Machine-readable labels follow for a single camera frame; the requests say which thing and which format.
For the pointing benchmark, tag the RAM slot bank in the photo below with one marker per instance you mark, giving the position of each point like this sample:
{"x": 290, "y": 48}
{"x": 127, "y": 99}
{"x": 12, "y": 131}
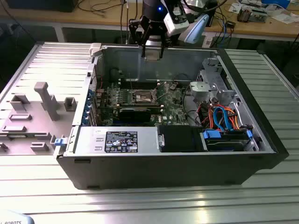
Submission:
{"x": 127, "y": 84}
{"x": 140, "y": 107}

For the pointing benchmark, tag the wooden workbench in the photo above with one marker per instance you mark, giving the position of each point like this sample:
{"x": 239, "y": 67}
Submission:
{"x": 257, "y": 29}

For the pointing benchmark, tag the CPU socket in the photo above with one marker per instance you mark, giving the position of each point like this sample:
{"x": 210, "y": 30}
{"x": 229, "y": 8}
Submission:
{"x": 141, "y": 96}

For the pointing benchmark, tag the blue card retainer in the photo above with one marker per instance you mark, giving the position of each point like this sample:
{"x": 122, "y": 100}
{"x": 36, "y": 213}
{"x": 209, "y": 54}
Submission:
{"x": 87, "y": 109}

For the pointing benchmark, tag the black box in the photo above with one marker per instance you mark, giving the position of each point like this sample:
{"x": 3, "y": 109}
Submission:
{"x": 213, "y": 14}

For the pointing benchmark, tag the green motherboard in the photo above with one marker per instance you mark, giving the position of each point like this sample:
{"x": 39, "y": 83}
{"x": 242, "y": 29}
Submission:
{"x": 172, "y": 109}

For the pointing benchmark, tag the coin cell battery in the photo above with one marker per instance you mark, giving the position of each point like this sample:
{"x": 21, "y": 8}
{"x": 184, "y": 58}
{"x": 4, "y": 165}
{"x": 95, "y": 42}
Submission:
{"x": 172, "y": 86}

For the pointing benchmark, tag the small black adapter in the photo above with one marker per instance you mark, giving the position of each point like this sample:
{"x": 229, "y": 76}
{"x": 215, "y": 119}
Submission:
{"x": 231, "y": 24}

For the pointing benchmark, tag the silver CPU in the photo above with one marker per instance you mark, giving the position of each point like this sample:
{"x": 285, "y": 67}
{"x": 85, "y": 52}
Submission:
{"x": 153, "y": 56}

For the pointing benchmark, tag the blue box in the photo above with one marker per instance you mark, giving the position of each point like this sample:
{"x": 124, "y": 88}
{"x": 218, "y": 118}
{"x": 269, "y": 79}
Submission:
{"x": 278, "y": 3}

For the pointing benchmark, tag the black equipment case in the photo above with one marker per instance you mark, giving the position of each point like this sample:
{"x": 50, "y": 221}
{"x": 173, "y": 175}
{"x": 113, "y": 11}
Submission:
{"x": 39, "y": 4}

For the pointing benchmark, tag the white papers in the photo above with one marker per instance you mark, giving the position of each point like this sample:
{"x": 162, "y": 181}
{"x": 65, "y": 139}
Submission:
{"x": 283, "y": 18}

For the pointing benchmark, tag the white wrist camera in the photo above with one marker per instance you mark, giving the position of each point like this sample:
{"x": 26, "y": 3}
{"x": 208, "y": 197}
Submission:
{"x": 175, "y": 23}

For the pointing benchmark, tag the small metal device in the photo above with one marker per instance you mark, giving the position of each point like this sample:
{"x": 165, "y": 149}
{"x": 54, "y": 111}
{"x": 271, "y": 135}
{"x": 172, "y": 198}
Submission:
{"x": 259, "y": 15}

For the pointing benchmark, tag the silver metal bracket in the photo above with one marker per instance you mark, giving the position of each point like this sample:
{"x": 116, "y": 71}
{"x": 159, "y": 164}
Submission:
{"x": 198, "y": 89}

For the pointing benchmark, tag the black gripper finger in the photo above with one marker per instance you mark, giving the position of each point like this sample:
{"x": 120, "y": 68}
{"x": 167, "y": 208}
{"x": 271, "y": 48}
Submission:
{"x": 136, "y": 32}
{"x": 164, "y": 35}

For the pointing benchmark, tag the silver power supply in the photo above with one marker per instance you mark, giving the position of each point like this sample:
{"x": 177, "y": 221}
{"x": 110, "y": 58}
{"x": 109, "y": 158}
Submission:
{"x": 88, "y": 140}

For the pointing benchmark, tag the black graphics card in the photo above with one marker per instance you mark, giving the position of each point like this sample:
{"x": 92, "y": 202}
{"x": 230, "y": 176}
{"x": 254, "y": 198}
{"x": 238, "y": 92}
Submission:
{"x": 134, "y": 115}

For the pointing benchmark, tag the grey parts rack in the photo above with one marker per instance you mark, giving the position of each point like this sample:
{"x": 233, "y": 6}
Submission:
{"x": 30, "y": 130}

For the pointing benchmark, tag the white plastic case latch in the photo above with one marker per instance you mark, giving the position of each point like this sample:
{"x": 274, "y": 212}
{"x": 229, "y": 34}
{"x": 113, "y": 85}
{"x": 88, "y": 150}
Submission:
{"x": 95, "y": 49}

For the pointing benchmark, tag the silver metal drive cage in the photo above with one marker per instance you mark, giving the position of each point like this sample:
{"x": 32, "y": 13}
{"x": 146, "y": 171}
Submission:
{"x": 211, "y": 67}

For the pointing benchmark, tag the blue plastic clip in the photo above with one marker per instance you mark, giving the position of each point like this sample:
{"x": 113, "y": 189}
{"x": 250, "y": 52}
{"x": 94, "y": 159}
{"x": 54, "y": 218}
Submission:
{"x": 59, "y": 141}

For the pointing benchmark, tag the white label card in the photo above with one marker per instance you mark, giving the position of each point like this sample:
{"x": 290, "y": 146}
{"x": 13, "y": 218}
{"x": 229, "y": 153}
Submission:
{"x": 208, "y": 42}

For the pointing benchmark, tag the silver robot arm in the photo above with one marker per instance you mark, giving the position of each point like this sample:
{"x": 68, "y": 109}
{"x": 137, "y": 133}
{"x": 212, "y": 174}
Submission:
{"x": 197, "y": 28}

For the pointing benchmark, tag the black PC case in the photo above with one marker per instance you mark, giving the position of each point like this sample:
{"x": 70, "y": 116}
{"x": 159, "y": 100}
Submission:
{"x": 151, "y": 172}

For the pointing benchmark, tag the metal CPU cooler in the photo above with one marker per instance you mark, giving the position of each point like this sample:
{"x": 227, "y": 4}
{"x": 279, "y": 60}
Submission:
{"x": 244, "y": 15}

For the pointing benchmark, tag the hard disk in blue carrier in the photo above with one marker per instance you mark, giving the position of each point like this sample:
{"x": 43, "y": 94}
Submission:
{"x": 224, "y": 145}

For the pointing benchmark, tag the metal locking lever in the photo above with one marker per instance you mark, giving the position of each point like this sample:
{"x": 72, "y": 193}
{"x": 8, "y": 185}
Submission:
{"x": 161, "y": 96}
{"x": 131, "y": 81}

